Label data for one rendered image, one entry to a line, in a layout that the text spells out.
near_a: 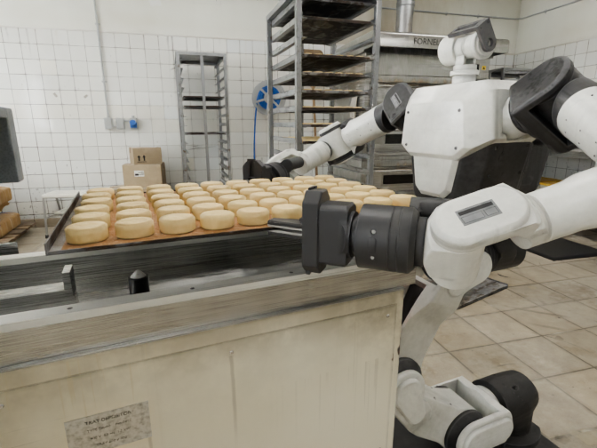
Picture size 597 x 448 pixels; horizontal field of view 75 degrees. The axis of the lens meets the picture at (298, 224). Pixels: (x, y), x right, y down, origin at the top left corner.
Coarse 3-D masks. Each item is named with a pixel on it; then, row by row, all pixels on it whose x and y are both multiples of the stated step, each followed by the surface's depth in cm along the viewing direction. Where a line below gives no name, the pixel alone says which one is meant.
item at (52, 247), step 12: (348, 180) 96; (144, 192) 86; (72, 204) 69; (72, 216) 64; (60, 228) 56; (264, 228) 56; (276, 228) 57; (48, 240) 47; (60, 240) 51; (156, 240) 50; (168, 240) 51; (180, 240) 52; (48, 252) 46; (60, 252) 46; (72, 252) 47
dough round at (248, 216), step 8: (248, 208) 61; (256, 208) 61; (264, 208) 61; (240, 216) 58; (248, 216) 57; (256, 216) 57; (264, 216) 58; (240, 224) 59; (248, 224) 58; (256, 224) 58; (264, 224) 59
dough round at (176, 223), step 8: (168, 216) 55; (176, 216) 55; (184, 216) 55; (192, 216) 55; (160, 224) 54; (168, 224) 53; (176, 224) 53; (184, 224) 53; (192, 224) 55; (168, 232) 53; (176, 232) 53; (184, 232) 54
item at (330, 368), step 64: (256, 256) 92; (256, 320) 63; (320, 320) 68; (384, 320) 74; (0, 384) 50; (64, 384) 53; (128, 384) 56; (192, 384) 61; (256, 384) 65; (320, 384) 71; (384, 384) 78
